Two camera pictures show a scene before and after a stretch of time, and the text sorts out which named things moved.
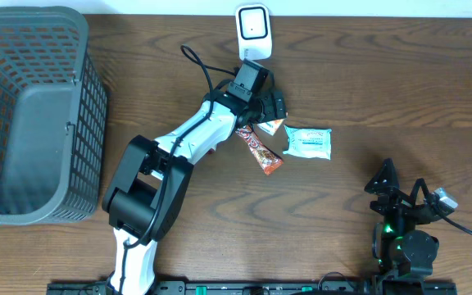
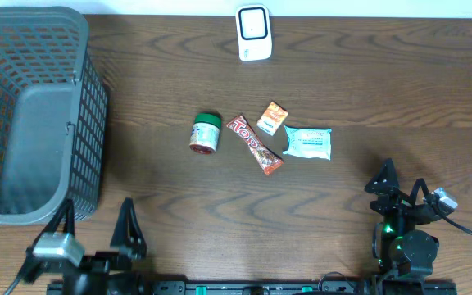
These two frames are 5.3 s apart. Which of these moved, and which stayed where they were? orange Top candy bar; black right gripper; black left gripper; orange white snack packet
Moved: black left gripper
Stayed: black right gripper; orange white snack packet; orange Top candy bar
